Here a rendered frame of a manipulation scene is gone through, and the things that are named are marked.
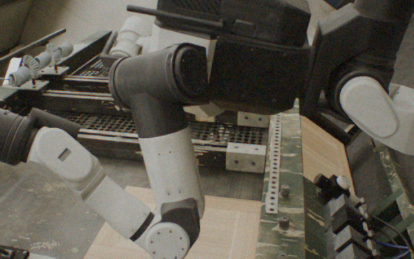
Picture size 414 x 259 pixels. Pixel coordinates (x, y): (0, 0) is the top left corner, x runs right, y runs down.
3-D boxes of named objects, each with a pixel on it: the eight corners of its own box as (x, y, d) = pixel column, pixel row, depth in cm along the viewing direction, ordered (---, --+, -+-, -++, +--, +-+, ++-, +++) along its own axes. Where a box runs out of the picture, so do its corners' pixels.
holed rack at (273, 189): (277, 215, 103) (277, 213, 102) (266, 213, 103) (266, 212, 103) (283, 45, 247) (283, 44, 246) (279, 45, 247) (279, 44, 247)
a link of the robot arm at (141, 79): (210, 120, 69) (193, 43, 66) (180, 136, 62) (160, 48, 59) (159, 125, 75) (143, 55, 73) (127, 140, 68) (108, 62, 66)
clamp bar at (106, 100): (268, 130, 155) (272, 72, 144) (6, 107, 175) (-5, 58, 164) (269, 119, 164) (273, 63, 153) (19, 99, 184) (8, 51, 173)
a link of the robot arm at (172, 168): (213, 225, 80) (189, 118, 76) (215, 257, 67) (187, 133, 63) (158, 235, 80) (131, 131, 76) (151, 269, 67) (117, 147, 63)
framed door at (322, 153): (363, 252, 159) (367, 249, 158) (259, 184, 154) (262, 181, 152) (341, 146, 238) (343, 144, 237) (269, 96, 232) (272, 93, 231)
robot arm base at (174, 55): (228, 96, 70) (211, 33, 68) (188, 121, 60) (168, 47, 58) (162, 105, 79) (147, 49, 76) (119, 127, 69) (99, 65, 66)
